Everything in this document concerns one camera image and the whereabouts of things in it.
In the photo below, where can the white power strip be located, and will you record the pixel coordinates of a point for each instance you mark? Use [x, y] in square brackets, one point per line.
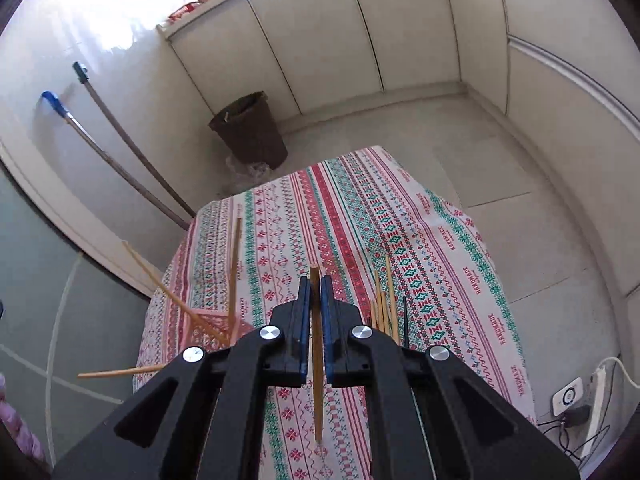
[598, 383]

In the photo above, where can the right hand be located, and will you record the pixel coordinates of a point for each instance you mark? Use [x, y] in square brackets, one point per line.
[18, 430]

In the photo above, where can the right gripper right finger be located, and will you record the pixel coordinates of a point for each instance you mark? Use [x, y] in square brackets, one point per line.
[430, 416]

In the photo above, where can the dark brown trash bin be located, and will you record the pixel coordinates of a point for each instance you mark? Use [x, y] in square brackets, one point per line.
[248, 128]

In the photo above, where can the patterned red green tablecloth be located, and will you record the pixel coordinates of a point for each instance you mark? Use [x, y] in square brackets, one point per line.
[342, 216]

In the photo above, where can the white base cabinets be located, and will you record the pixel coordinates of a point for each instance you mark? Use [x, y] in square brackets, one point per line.
[565, 72]

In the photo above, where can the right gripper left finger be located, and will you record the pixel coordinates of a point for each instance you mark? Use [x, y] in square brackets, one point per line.
[202, 415]

